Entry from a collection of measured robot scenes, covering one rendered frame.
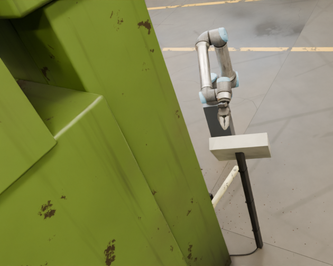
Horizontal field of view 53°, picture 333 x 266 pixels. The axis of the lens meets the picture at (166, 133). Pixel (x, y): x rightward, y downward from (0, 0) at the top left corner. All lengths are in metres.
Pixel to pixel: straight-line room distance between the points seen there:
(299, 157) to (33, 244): 2.79
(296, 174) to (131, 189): 2.20
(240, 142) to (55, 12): 1.26
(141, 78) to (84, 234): 0.67
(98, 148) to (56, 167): 0.17
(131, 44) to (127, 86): 0.17
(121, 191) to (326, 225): 2.03
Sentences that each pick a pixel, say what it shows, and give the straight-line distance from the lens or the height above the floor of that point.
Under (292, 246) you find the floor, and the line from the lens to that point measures 2.92.
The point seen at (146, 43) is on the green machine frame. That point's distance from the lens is 1.47.
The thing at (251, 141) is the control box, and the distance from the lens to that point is 1.99.
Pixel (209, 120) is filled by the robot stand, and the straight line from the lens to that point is 3.44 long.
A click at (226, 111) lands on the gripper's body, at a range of 2.24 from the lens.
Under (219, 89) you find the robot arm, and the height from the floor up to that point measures 1.27.
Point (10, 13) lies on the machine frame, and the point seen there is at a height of 2.32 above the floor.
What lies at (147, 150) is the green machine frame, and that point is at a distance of 1.57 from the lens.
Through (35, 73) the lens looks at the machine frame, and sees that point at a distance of 1.51.
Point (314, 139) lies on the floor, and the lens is 3.69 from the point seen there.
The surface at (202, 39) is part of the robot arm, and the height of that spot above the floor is 1.39.
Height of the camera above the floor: 2.52
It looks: 37 degrees down
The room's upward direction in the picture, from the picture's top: 21 degrees counter-clockwise
